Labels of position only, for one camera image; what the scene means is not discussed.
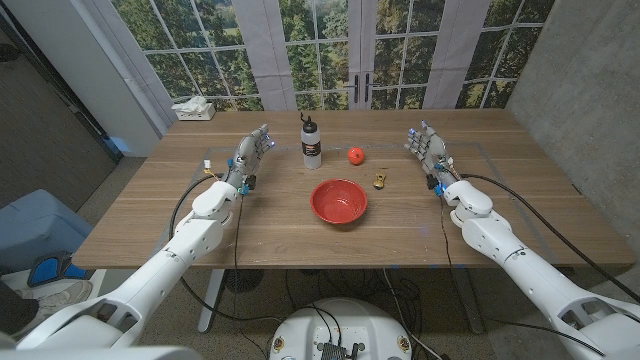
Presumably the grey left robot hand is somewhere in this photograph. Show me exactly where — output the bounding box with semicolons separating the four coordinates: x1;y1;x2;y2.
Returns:
222;123;276;197

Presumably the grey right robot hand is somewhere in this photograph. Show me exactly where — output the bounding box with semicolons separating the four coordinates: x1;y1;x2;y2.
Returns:
403;119;461;198

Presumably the clear oil cruet black pump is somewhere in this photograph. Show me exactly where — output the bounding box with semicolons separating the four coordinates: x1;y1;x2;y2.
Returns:
299;112;323;170

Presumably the red bowl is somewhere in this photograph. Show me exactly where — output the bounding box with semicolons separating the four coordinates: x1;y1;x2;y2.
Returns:
309;178;369;225

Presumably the white tissue box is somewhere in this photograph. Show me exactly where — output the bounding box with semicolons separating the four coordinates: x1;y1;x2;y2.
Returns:
171;95;217;122

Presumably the round black floor fan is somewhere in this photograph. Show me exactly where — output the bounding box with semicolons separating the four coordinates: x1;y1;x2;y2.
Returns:
224;268;265;294

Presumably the printed window backdrop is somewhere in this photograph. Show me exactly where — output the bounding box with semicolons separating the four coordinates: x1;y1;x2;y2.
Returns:
79;0;557;112

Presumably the white table leg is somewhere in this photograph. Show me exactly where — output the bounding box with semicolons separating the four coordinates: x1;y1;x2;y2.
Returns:
197;268;226;334

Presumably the grey table leg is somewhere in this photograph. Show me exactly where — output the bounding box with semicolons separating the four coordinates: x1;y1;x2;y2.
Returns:
452;267;485;335

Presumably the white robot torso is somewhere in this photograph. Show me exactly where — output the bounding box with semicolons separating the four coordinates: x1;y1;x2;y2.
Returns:
269;297;413;360

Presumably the blue and black pedal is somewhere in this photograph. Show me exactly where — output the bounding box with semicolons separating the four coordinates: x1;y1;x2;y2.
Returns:
27;249;96;289

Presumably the white sneaker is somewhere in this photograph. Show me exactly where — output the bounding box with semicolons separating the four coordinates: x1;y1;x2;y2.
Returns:
29;279;94;321

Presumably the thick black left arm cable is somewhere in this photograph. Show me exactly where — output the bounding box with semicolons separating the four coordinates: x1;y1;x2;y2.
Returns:
168;172;284;324

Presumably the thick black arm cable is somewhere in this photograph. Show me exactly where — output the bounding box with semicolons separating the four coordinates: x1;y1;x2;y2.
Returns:
459;173;640;304
168;172;284;324

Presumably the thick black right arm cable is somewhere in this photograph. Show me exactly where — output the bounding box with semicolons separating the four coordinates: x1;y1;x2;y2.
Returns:
459;173;640;304

